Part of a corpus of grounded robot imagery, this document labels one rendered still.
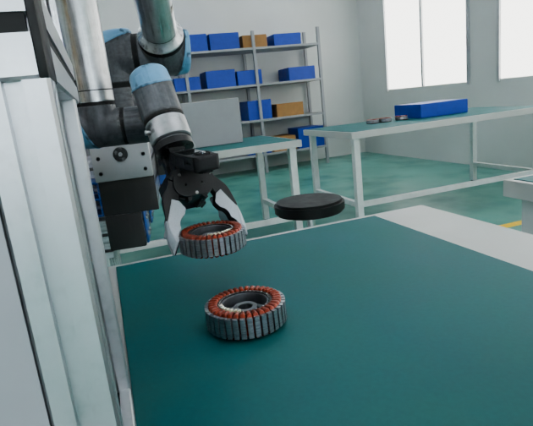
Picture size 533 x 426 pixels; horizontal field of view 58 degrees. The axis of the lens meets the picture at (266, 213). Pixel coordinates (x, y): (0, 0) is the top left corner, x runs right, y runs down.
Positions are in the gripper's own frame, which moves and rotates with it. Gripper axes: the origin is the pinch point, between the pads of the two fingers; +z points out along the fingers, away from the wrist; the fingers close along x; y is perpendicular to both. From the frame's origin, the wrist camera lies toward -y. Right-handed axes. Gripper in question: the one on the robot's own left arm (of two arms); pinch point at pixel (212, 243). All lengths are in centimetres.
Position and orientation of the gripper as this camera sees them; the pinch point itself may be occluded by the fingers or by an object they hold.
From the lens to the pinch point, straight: 81.9
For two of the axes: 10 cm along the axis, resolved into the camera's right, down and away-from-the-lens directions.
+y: -4.1, 3.6, 8.4
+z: 3.5, 9.1, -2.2
